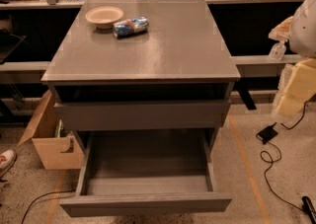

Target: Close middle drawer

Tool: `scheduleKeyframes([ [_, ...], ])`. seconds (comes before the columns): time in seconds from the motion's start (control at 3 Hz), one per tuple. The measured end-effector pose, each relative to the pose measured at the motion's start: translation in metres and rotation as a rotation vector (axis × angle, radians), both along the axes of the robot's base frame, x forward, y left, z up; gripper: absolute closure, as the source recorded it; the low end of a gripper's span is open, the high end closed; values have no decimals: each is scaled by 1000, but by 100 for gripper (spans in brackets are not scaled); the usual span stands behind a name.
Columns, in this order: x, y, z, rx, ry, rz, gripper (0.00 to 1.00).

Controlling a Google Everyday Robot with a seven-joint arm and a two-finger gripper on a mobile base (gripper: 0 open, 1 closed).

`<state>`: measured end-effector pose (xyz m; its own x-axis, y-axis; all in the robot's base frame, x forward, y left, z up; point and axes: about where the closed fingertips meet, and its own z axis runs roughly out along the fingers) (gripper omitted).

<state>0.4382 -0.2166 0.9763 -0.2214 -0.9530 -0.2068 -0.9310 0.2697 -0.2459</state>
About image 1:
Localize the open cardboard box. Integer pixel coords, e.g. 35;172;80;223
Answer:
18;91;84;170

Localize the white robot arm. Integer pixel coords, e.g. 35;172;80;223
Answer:
269;0;316;122

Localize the black power strip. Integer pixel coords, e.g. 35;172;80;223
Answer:
302;196;316;224

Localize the grey drawer cabinet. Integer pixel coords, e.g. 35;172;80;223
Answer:
42;0;240;103

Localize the clear sanitizer pump bottle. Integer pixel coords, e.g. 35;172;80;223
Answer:
269;41;286;61

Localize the grey top drawer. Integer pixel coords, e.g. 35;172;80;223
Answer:
54;100;230;131

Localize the white red shoe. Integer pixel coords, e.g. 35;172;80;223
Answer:
0;149;17;178

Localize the beige paper bowl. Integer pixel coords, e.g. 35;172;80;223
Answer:
85;6;123;30

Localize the black floor cable left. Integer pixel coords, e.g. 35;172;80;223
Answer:
21;188;77;224

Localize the black power adapter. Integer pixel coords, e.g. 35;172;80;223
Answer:
256;125;277;144

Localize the grey drawer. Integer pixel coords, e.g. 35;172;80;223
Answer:
54;100;230;131
60;129;232;217

